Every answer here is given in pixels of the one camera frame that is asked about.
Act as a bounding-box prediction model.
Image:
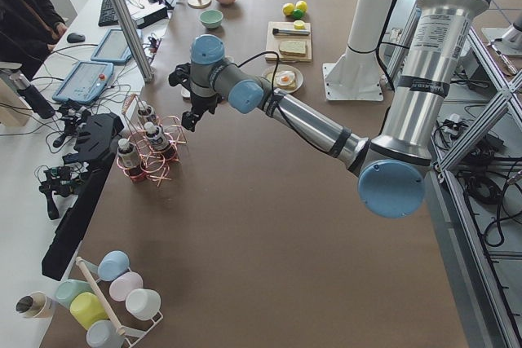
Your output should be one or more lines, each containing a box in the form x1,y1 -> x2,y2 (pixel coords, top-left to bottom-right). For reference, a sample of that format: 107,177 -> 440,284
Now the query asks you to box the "steel cylinder muddler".
272,28 -> 311,37

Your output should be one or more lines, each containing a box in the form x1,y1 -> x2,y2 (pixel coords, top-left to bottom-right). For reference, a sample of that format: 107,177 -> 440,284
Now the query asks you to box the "green lime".
290,8 -> 304,20

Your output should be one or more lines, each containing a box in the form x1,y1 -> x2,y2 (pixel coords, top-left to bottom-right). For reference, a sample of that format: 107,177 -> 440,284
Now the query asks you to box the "pink cup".
109,271 -> 144,302

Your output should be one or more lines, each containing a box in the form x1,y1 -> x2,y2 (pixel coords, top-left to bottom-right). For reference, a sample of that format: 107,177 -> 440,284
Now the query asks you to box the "mint green bowl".
199,10 -> 223,29

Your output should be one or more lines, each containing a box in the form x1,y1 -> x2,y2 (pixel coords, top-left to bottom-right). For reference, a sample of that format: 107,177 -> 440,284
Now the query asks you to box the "wooden cutting board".
265,21 -> 312,62

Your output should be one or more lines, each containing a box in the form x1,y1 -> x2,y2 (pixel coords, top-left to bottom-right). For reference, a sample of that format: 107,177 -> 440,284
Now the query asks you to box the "person in dark jacket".
1,0 -> 67,79

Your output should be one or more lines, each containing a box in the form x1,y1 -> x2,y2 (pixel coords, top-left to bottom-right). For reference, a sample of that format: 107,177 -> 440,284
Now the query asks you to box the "half lemon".
294,20 -> 306,30

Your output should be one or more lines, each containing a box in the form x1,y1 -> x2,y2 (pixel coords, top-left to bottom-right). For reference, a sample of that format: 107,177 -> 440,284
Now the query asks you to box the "whole lemon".
295,0 -> 308,13
282,2 -> 295,16

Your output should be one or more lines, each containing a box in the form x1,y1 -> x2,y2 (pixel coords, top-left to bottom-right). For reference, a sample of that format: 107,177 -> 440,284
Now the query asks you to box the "black keyboard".
98,0 -> 118,27

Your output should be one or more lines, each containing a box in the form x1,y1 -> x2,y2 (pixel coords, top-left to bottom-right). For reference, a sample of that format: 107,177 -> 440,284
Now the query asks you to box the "white cup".
126,289 -> 161,321

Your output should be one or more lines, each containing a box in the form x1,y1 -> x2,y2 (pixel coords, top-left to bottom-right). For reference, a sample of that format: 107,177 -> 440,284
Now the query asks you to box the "teach pendant far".
91,29 -> 132,65

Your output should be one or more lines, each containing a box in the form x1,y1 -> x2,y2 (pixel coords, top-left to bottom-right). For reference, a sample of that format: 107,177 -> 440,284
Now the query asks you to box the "bread slice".
278,40 -> 307,57
274,70 -> 297,90

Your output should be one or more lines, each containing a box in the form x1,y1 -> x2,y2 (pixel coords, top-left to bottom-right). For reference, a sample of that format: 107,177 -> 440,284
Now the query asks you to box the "green cup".
54,279 -> 93,310

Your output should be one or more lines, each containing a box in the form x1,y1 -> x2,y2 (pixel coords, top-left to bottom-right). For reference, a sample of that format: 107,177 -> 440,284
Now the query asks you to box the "upper whole lemon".
295,0 -> 308,13

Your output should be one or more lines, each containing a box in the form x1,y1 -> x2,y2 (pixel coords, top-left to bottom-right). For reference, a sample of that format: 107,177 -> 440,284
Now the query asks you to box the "tea bottle back left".
137,101 -> 158,126

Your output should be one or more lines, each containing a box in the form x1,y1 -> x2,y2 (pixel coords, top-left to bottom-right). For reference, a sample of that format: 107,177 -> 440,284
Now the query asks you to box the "yellow cup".
69,292 -> 108,330

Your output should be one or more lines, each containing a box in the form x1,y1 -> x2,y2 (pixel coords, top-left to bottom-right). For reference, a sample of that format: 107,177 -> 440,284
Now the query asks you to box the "tea bottle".
137,101 -> 158,126
117,138 -> 145,182
144,121 -> 177,161

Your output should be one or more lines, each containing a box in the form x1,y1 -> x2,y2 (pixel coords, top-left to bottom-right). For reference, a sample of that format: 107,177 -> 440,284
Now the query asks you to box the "computer mouse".
66,33 -> 86,43

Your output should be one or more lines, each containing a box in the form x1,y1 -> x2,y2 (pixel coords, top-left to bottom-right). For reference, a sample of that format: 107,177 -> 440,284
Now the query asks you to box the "tea bottle right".
144,121 -> 177,161

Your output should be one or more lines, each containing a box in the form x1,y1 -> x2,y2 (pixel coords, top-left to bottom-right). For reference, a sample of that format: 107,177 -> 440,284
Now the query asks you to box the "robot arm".
182,0 -> 491,218

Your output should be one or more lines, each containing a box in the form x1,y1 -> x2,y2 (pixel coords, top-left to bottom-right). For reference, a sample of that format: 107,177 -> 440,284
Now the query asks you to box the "black thermos bottle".
9,72 -> 55,119

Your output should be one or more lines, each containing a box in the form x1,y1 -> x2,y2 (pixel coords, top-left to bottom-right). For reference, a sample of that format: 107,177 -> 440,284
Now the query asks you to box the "teach pendant near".
52,61 -> 114,104

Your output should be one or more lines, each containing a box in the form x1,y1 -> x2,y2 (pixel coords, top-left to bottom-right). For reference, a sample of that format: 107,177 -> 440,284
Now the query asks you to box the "white round plate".
262,64 -> 303,93

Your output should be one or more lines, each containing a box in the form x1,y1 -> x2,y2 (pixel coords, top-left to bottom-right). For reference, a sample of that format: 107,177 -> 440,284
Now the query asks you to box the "black foam case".
39,112 -> 124,281

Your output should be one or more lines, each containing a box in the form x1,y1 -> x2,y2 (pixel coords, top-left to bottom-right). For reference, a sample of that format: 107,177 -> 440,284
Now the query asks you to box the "teach pendant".
52,61 -> 114,104
91,29 -> 132,65

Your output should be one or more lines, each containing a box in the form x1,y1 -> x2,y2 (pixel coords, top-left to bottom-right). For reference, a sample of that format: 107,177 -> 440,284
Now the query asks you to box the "copper wire bottle rack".
117,93 -> 187,184

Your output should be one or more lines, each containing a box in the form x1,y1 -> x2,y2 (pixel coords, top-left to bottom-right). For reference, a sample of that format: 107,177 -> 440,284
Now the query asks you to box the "tea bottle front left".
117,138 -> 145,182

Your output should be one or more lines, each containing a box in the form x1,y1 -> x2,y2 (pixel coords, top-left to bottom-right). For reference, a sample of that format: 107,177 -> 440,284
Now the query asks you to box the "paper cup with metal insert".
15,292 -> 55,319

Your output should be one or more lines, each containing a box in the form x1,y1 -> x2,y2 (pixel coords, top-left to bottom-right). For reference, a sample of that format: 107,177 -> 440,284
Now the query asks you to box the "aluminium frame post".
111,0 -> 153,83

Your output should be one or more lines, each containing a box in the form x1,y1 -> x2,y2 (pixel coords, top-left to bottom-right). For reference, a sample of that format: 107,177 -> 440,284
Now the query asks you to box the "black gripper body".
191,94 -> 218,117

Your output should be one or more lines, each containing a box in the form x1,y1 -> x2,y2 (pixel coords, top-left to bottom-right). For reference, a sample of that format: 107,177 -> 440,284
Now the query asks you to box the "lower whole lemon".
282,2 -> 295,16

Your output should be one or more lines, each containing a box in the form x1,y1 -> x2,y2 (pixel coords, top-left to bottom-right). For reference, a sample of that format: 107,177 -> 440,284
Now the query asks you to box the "grey blue cup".
86,320 -> 125,348

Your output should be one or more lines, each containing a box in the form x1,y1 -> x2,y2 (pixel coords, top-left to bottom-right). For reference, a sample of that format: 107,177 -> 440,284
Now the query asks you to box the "fried egg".
276,71 -> 295,86

